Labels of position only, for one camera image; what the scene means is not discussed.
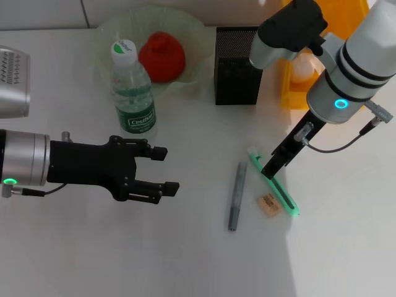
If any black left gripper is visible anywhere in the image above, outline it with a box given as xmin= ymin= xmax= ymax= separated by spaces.
xmin=46 ymin=135 xmax=180 ymax=205

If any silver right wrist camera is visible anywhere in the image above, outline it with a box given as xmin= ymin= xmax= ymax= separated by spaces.
xmin=249 ymin=0 xmax=344 ymax=72

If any beige eraser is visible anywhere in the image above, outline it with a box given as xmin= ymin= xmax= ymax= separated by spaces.
xmin=257 ymin=193 xmax=279 ymax=219

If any left gripper cable with plug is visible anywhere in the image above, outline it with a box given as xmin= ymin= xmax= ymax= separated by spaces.
xmin=1 ymin=182 xmax=67 ymax=199

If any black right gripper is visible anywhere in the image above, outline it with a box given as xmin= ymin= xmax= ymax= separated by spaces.
xmin=260 ymin=110 xmax=327 ymax=180

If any black mesh pen holder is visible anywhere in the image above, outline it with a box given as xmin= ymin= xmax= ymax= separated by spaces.
xmin=213 ymin=26 xmax=264 ymax=106

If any white plastic wrap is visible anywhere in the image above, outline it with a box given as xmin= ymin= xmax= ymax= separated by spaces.
xmin=290 ymin=51 xmax=322 ymax=84

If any green utility knife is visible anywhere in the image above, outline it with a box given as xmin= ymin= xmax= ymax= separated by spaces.
xmin=247 ymin=147 xmax=300 ymax=217

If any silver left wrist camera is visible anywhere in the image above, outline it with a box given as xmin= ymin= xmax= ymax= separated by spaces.
xmin=0 ymin=45 xmax=32 ymax=119

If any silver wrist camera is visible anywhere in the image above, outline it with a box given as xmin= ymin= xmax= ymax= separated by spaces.
xmin=249 ymin=0 xmax=344 ymax=72
xmin=0 ymin=45 xmax=32 ymax=119

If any red-orange fruit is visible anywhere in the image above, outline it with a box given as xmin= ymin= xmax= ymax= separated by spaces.
xmin=138 ymin=31 xmax=186 ymax=83

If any translucent green fruit plate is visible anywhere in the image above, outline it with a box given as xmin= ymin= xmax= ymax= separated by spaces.
xmin=94 ymin=7 xmax=207 ymax=97

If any clear green-label water bottle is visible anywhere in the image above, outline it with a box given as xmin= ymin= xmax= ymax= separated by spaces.
xmin=110 ymin=39 xmax=158 ymax=139

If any yellow plastic bin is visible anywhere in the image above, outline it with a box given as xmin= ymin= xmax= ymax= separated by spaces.
xmin=280 ymin=0 xmax=371 ymax=111

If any grey pen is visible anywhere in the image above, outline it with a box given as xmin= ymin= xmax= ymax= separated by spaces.
xmin=228 ymin=161 xmax=248 ymax=232

